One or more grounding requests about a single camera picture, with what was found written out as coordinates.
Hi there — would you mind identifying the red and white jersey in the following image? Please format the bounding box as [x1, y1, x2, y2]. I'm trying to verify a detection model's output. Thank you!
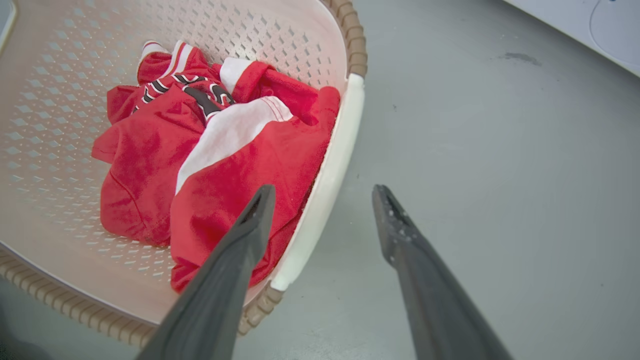
[91, 40, 341, 294]

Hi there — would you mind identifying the beige perforated laundry basket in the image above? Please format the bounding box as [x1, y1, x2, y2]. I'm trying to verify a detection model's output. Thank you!
[0, 0, 368, 349]

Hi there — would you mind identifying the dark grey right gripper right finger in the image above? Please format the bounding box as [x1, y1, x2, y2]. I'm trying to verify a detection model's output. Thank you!
[372, 184, 513, 360]

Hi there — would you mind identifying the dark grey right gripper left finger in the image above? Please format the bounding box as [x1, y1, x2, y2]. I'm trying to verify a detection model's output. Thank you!
[136, 184, 277, 360]

